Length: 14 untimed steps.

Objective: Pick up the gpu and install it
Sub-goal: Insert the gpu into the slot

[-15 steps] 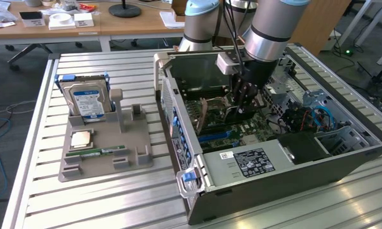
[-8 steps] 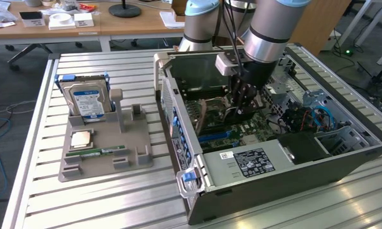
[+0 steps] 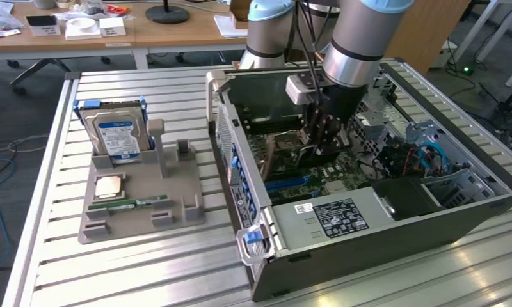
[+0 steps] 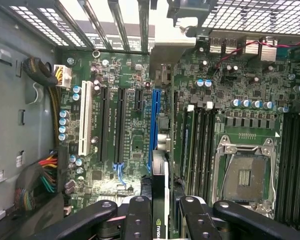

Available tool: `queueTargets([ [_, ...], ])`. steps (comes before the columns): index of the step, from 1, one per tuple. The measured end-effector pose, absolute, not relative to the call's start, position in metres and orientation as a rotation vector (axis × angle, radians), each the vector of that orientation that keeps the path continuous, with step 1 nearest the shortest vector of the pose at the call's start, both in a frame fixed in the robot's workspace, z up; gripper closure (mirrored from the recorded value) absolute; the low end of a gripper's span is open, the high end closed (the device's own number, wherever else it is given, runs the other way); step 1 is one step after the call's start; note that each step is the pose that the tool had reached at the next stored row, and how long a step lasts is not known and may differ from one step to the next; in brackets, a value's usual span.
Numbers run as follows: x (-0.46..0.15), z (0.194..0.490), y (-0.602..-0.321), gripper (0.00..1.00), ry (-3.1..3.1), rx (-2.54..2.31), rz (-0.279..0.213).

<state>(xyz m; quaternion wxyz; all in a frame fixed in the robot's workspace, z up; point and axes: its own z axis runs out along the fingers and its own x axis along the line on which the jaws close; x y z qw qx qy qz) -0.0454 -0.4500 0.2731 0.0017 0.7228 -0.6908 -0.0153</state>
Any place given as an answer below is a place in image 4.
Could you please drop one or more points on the dark grey open PC case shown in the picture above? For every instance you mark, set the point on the dark grey open PC case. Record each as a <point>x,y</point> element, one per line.
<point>145,30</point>

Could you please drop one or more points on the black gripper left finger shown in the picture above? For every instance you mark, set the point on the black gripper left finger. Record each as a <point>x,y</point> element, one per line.
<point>138,220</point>

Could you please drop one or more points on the short black expansion slot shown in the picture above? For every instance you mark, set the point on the short black expansion slot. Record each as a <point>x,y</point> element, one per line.
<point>139,100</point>

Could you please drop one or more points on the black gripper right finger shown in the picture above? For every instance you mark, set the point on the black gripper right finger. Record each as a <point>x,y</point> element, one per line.
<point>197,222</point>

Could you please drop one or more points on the green motherboard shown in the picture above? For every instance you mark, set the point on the green motherboard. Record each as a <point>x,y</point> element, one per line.
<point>132,125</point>

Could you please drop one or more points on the blue expansion slot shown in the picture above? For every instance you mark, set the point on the blue expansion slot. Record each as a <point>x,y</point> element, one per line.
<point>156,120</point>

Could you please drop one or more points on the CPU socket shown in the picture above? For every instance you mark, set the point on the CPU socket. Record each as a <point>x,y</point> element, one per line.
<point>245,180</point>

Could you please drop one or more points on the white expansion slot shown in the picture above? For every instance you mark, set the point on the white expansion slot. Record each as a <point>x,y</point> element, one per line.
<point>85,117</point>

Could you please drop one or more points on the grey power supply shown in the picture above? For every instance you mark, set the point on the grey power supply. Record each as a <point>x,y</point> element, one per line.
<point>7,100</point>

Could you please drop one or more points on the black RAM slot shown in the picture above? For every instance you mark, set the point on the black RAM slot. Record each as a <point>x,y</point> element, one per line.
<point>195,150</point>
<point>211,150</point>
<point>203,150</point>

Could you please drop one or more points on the long black expansion slot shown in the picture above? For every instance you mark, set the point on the long black expansion slot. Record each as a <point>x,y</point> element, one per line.
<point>103,125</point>
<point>120,125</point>

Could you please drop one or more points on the white power connector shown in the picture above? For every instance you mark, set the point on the white power connector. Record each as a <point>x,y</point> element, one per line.
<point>63,76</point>

